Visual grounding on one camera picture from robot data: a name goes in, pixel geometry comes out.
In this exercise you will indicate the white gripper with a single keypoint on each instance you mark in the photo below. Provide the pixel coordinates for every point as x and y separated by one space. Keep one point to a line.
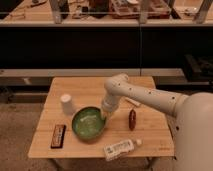
109 105

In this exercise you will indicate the green ceramic bowl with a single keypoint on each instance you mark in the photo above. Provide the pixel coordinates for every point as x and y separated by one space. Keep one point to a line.
87 123

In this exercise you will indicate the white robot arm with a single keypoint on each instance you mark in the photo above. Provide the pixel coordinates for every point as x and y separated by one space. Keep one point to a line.
193 113

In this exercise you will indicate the white rectangular block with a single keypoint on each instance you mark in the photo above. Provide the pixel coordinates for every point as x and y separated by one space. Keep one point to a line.
133 102

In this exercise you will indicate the brown sausage-shaped object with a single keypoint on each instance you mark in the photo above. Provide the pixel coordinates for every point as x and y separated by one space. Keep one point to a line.
132 119

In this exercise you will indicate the wooden table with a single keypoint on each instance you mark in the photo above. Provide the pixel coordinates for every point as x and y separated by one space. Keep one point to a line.
151 125

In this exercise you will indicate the white paper cup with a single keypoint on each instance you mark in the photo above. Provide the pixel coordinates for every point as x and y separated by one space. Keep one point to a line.
67 104

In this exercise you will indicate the white plastic bottle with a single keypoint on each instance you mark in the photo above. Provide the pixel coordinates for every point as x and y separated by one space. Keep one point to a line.
121 148

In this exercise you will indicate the dark chocolate bar box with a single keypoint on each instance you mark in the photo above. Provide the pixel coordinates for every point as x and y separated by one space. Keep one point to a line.
58 136

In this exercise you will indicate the red tray of items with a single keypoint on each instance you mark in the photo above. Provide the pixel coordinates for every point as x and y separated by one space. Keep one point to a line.
130 9

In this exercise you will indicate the long workbench shelf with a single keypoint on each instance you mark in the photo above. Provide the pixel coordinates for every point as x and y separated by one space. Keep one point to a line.
95 13

